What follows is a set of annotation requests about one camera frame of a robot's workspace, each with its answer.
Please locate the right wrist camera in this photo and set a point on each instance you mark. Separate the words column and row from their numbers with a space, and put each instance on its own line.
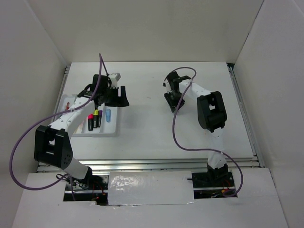
column 167, row 86

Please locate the pink pastel highlighter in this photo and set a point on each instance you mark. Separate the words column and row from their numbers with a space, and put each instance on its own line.
column 80, row 127

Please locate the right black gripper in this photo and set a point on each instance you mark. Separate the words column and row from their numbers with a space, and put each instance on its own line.
column 171, row 103

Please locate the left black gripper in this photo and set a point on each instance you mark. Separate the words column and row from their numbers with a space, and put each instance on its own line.
column 121, row 101

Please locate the yellow cap black highlighter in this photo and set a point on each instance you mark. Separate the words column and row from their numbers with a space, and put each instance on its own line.
column 95, row 118

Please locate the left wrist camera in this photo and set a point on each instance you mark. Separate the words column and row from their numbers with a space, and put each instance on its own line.
column 114, row 77

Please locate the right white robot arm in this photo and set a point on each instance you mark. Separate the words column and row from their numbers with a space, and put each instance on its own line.
column 211, row 114

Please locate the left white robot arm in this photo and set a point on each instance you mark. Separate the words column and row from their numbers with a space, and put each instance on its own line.
column 52, row 142

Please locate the pink cap black highlighter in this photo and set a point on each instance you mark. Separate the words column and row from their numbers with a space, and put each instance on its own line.
column 90, row 122

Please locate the aluminium frame rail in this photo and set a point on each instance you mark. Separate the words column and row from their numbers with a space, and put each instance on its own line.
column 144, row 138

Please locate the white compartment tray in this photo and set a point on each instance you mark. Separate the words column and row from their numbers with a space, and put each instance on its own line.
column 106, row 129

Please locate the white foil cover sheet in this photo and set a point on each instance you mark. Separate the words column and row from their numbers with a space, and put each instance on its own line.
column 150, row 188

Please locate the purple cap black highlighter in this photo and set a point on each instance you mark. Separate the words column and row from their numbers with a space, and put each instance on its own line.
column 100, row 112

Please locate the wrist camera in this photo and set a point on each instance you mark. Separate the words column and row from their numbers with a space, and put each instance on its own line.
column 114, row 77
column 167, row 86

